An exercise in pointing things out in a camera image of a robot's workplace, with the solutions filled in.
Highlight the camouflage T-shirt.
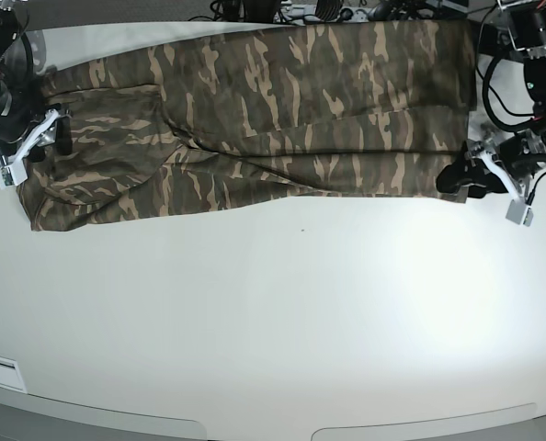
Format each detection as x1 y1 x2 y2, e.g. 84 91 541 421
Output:
17 20 474 232

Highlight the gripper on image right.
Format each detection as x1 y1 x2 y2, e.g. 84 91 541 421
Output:
436 140 529 202

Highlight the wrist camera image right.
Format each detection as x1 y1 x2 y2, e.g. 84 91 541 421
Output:
506 199 534 227

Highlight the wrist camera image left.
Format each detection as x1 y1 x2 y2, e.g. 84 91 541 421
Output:
0 163 28 189

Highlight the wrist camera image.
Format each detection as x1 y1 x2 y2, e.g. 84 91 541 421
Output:
506 199 534 227
0 163 28 189

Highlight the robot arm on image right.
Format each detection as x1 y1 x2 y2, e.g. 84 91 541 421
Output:
436 1 546 205

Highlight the white label on table edge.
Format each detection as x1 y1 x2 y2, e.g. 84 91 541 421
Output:
0 357 27 393

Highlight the white power strip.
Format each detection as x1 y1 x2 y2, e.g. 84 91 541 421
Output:
336 6 379 23

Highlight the black cable clutter background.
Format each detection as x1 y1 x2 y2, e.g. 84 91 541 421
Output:
191 0 480 26

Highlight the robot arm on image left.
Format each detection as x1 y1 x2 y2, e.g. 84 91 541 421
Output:
0 1 73 166

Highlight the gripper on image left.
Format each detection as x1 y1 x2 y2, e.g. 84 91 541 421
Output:
0 107 73 169

